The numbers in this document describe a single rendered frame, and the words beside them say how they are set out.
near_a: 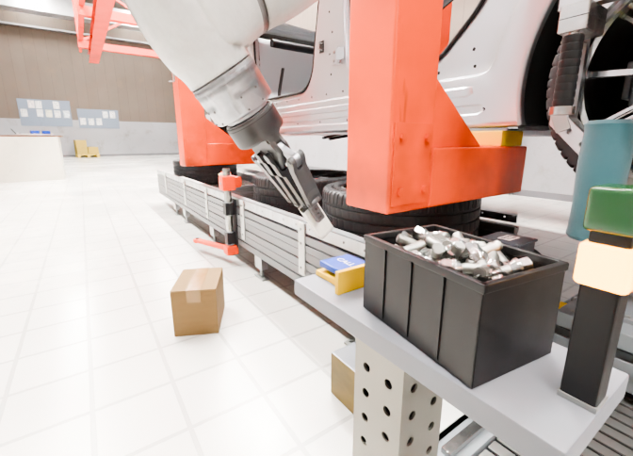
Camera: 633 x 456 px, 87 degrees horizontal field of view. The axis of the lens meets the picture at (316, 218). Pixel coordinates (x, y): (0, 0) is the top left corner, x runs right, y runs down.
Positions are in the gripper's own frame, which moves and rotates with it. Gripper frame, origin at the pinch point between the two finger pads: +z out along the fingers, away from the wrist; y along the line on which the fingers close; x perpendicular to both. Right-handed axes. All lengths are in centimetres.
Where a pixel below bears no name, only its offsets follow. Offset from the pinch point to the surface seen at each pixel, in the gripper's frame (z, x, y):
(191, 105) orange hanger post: -9, 51, -204
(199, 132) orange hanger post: 8, 44, -204
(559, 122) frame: 26, 67, 8
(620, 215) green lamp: -3.0, 7.5, 37.4
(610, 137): 22, 55, 22
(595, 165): 27, 51, 20
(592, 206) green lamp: -3.4, 7.8, 35.5
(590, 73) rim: 22, 83, 9
